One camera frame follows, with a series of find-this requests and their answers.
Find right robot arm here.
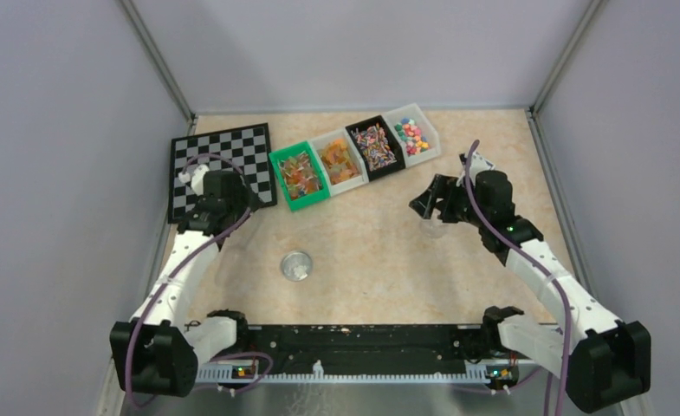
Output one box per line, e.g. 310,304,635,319
409,170,651,413

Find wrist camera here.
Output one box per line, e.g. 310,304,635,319
457,152,495,186
178,164,210,186

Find white bin colourful candies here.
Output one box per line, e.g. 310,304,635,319
381,103,442,167

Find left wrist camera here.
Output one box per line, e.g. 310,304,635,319
178,164,210,186

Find white cable duct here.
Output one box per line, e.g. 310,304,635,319
196,360,519,387

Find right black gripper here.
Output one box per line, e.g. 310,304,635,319
409,174,489,229

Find black candy bin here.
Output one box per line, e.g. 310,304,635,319
345,115,406,182

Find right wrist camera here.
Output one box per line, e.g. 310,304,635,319
457,152,495,186

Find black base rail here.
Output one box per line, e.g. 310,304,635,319
226,324,533,384

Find black grey chessboard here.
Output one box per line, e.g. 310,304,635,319
167,122,279,224

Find green candy bin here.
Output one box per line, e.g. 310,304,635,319
269,141,330,211

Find white bin orange candies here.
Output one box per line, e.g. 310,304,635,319
308,129,369,197

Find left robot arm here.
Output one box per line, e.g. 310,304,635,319
109,166,259,399

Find clear plastic cup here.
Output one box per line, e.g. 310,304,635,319
419,218,449,239

